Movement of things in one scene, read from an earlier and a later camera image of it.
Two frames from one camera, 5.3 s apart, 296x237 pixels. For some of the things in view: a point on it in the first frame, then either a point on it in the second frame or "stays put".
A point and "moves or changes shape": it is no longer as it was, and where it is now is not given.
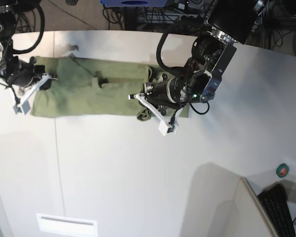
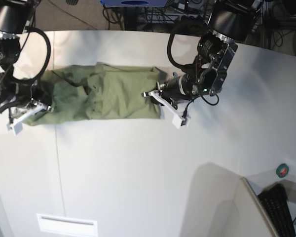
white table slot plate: x=67 y=225 stays put
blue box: x=134 y=3 stays put
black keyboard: x=273 y=198 stays put
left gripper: x=27 y=78 -> x=26 y=100
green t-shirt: x=83 y=87 moves or changes shape
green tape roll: x=282 y=170 stays put
